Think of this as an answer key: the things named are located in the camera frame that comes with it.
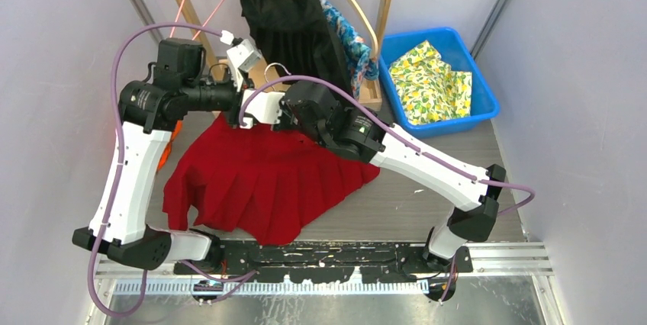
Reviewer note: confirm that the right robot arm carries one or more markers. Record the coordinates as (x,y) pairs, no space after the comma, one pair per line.
(359,136)

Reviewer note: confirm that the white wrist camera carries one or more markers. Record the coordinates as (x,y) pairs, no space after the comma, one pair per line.
(242,56)
(265,108)

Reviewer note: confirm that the aluminium rail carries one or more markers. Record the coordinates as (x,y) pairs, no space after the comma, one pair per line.
(486,260)

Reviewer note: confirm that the blue plastic bin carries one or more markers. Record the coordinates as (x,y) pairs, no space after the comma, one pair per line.
(448,42)

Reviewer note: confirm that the lemon print skirt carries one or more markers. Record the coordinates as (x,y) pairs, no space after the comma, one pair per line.
(428,88)

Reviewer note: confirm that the orange cloth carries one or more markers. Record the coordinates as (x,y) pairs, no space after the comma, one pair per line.
(168,149)

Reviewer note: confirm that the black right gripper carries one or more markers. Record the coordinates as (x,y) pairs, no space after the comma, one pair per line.
(284,120)

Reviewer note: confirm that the cream plastic hanger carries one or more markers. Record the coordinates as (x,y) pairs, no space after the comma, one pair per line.
(273,71)

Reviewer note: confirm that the red pleated skirt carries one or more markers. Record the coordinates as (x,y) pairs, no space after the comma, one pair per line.
(269,184)

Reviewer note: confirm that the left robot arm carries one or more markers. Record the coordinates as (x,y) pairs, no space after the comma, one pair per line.
(148,112)

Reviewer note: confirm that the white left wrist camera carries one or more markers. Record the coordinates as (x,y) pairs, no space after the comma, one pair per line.
(242,56)

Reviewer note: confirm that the black skirt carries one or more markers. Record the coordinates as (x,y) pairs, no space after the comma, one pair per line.
(296,34)

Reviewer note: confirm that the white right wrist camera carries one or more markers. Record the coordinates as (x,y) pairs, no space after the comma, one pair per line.
(265,108)

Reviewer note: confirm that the wooden clothes rack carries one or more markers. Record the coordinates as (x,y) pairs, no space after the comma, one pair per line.
(311,36)

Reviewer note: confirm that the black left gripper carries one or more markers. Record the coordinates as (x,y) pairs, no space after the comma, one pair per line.
(236,97)

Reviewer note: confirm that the blue floral skirt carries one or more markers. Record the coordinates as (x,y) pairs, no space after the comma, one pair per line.
(362,67)

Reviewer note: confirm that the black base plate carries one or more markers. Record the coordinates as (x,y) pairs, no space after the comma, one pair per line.
(324,261)

